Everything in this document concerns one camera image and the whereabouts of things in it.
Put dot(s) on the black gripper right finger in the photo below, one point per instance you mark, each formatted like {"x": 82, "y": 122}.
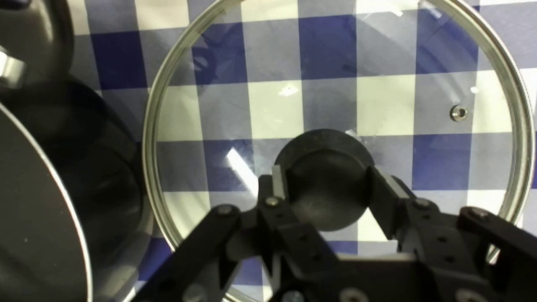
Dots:
{"x": 468, "y": 256}

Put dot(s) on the black cooking pot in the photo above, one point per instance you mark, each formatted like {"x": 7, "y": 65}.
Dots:
{"x": 72, "y": 214}

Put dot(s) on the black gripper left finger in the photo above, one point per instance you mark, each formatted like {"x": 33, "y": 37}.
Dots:
{"x": 297, "y": 260}

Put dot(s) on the glass pot lid black knob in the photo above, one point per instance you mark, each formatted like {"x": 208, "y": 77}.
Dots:
{"x": 329, "y": 177}

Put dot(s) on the blue white checkered tablecloth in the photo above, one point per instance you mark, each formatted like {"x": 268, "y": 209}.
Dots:
{"x": 329, "y": 100}

